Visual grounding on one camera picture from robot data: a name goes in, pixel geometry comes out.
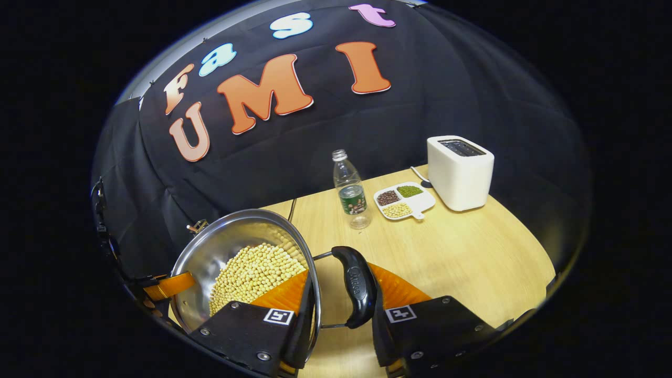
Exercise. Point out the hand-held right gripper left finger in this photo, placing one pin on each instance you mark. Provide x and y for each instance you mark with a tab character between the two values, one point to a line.
300	341

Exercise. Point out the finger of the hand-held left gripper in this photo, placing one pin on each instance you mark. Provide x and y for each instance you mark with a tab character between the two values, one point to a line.
168	286

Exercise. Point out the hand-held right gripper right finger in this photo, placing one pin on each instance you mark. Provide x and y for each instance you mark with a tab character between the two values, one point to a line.
380	341

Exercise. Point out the steel pot with soybeans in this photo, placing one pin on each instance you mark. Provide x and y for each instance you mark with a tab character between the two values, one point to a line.
220	252

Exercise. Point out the white divided bean dish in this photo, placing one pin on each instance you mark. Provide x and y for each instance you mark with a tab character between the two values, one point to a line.
404	200

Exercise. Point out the clear plastic water bottle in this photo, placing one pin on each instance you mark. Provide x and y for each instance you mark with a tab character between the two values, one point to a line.
353	194

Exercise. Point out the white toaster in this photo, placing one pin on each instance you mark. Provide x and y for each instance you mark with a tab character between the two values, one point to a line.
462	178

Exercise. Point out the black backdrop cloth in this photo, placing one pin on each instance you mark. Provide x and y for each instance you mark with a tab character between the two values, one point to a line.
446	94

